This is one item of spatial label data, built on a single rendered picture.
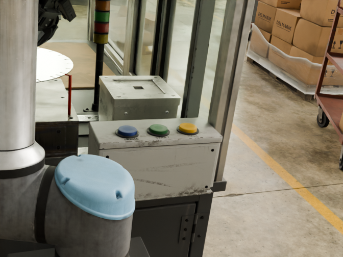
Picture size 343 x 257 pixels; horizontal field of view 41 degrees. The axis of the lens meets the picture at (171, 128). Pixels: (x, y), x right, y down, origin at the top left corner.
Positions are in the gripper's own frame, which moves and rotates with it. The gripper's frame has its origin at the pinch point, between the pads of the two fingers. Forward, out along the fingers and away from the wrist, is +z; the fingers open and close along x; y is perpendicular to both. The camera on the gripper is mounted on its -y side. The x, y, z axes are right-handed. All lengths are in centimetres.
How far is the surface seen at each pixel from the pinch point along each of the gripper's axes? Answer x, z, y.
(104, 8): 1.4, -16.3, -22.7
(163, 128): 41.1, -12.8, 6.4
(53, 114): 17.3, 6.4, 1.0
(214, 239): 78, 48, -100
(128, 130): 36.5, -8.9, 11.6
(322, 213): 113, 16, -149
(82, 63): -12, 18, -69
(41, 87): 4.4, 10.5, -13.0
